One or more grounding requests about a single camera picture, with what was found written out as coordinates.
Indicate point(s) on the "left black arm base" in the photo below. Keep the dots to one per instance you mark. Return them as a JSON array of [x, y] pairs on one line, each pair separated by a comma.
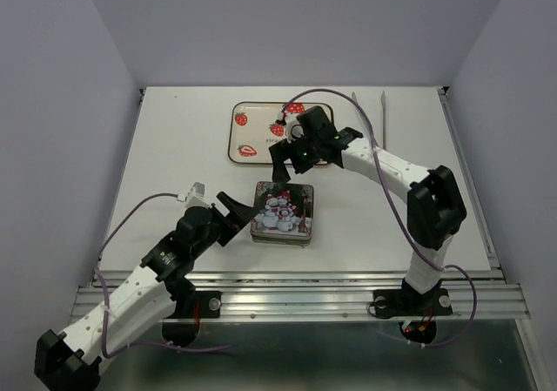
[[183, 326]]

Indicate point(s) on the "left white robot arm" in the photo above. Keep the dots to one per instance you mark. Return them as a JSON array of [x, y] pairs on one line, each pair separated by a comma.
[[76, 357]]

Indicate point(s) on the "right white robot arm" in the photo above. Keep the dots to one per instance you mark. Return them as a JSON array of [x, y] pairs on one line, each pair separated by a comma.
[[435, 208]]

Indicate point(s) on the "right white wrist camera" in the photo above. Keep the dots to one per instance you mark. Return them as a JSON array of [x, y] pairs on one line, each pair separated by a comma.
[[292, 127]]

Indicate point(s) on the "aluminium mounting rail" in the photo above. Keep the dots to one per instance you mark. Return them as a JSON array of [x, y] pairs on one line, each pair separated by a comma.
[[305, 297]]

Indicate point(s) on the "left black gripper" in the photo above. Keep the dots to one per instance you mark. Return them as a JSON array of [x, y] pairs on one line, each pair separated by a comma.
[[244, 212]]

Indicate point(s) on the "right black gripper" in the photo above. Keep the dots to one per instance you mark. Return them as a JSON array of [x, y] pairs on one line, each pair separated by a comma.
[[281, 151]]

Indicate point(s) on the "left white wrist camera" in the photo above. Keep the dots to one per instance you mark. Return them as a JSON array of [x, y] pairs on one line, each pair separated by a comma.
[[194, 197]]

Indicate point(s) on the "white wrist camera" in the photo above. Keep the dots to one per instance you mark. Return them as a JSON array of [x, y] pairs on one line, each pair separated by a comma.
[[194, 197], [292, 127]]

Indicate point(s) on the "strawberry print tray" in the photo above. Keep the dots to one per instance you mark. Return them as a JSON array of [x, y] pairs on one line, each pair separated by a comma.
[[254, 129]]

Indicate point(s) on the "metal tongs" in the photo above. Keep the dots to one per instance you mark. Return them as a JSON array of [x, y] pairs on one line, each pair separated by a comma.
[[379, 124]]

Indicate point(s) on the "gold tin lid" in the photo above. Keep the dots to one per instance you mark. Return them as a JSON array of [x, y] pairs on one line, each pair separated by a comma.
[[284, 210]]

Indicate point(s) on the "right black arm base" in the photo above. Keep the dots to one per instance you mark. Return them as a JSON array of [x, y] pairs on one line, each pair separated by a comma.
[[416, 312]]

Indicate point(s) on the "gold cookie tin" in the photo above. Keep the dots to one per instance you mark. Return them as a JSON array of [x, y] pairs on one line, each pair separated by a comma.
[[283, 241]]

